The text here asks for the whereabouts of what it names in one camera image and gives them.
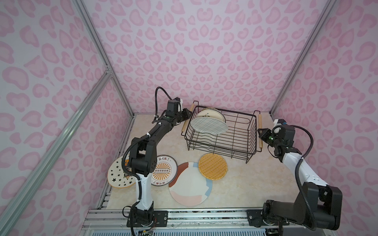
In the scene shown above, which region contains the black wire dish rack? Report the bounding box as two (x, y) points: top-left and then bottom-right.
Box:
(181, 101), (262, 163)

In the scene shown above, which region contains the cream and blue plate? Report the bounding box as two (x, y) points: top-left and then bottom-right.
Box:
(197, 107), (226, 123)

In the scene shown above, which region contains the white grid pattern plate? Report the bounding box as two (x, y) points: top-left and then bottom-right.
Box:
(190, 117), (228, 135)

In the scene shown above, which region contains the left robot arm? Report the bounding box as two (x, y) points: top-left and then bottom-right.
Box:
(122, 97), (192, 226)

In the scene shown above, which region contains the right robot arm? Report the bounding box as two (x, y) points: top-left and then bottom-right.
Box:
(258, 119), (343, 231)

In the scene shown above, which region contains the orange sunburst green-rim plate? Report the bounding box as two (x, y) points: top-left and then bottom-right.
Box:
(151, 155), (178, 186)

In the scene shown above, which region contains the tan woven bamboo tray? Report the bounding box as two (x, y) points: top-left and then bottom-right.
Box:
(198, 153), (228, 181)

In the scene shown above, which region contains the large pastel colour-block plate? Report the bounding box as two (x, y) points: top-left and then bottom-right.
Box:
(168, 162), (213, 207)

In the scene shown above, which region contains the star pattern character plate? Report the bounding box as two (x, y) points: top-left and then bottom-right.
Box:
(107, 156), (136, 188)

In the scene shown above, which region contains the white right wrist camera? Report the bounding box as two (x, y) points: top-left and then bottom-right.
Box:
(273, 119), (287, 127)

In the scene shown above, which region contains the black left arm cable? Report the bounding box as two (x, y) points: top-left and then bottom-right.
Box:
(120, 86), (182, 236)

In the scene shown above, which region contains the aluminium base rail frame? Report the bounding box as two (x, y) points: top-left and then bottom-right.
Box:
(78, 193), (337, 236)

